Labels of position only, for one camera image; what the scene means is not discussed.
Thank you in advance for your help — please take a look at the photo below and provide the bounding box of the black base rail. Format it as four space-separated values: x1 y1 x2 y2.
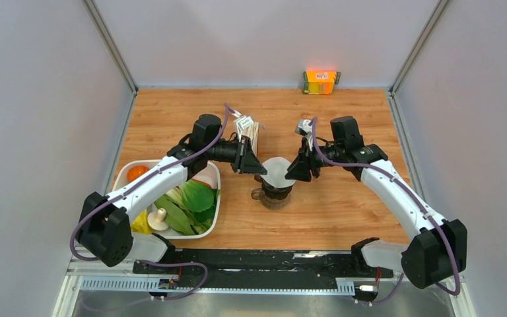
133 249 394 295

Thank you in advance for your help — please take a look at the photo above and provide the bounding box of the red chili pepper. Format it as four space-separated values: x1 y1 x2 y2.
191 178 217 189

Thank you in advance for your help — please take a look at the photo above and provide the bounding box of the pack of paper filters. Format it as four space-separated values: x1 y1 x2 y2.
245 122 265 155

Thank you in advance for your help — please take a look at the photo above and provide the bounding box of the dark green leaf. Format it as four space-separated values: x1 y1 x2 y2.
154 195 196 236

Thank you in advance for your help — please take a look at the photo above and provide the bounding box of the white paper coffee filter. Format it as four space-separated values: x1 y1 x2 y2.
261 157 296 188

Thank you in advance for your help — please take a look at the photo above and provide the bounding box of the clear glass coffee server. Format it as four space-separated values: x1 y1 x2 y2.
251 188 291 210

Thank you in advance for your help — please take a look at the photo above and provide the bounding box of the orange small pumpkin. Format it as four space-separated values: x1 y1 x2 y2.
126 165 149 183

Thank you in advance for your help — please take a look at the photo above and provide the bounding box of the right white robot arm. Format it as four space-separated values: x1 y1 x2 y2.
285 116 468 296

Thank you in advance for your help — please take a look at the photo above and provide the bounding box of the orange green carton box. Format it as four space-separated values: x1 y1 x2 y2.
302 71 341 95

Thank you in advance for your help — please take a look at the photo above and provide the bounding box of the yellow napa cabbage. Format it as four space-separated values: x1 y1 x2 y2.
131 210 153 234

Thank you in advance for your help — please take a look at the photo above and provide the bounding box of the white mushroom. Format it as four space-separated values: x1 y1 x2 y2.
147 208 170 231

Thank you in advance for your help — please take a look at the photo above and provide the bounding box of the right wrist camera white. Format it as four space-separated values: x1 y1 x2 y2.
295 119 314 151

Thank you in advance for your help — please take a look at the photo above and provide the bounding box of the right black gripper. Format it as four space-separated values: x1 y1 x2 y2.
285 137 344 182

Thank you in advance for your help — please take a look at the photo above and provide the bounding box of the dark brown coffee dripper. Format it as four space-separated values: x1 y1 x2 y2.
251 175 294 201

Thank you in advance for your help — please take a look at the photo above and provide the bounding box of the white rectangular tray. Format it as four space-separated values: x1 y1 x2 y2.
131 162 220 240

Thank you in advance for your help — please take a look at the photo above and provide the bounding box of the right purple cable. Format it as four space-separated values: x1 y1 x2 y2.
309 116 461 306

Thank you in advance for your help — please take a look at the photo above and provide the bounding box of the green bok choy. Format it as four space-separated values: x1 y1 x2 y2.
166 180 218 213

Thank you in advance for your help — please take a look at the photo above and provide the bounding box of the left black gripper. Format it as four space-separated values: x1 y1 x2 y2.
205 135 267 176

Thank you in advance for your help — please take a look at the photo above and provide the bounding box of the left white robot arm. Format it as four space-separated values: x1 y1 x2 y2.
69 114 267 274

